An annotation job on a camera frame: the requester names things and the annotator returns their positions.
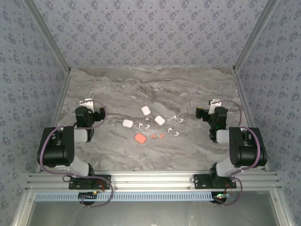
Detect pale blue slotted cable duct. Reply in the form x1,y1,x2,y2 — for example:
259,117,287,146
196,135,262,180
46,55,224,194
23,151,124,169
34,191,214,202

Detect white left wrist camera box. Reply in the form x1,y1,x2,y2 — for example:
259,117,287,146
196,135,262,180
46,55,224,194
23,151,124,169
79,98,95,111

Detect small controller circuit board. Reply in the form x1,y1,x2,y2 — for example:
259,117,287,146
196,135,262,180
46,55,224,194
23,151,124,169
78,191,98,201
213,192,230,201

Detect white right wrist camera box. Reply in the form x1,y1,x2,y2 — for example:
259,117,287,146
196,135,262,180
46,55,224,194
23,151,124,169
208,99,222,113

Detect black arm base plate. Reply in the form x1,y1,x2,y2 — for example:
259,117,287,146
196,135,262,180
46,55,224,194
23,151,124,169
193,174,237,190
68,174,111,190

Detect aluminium corner post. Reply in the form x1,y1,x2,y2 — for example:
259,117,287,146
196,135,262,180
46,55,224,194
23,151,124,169
232,0,282,74
23,0,72,74

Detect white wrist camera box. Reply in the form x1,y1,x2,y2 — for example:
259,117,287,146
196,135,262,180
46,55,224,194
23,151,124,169
208,99,222,113
79,98,95,111

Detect aluminium table side rail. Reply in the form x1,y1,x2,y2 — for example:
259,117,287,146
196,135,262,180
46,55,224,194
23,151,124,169
231,67,270,172
35,68,72,174

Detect grey metal panel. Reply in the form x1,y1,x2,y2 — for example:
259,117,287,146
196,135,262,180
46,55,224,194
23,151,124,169
25,199,282,226

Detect pink earbud charging case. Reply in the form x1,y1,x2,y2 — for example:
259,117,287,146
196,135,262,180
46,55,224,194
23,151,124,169
134,133,147,144

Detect aluminium mounting rail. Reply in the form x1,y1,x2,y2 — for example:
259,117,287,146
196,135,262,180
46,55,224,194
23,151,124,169
25,171,282,192

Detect aluminium lower frame rail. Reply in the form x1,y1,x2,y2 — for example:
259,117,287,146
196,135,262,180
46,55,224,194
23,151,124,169
10,190,36,226
269,189,296,226

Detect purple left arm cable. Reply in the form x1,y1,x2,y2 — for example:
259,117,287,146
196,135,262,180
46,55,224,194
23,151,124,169
39,100,114,208

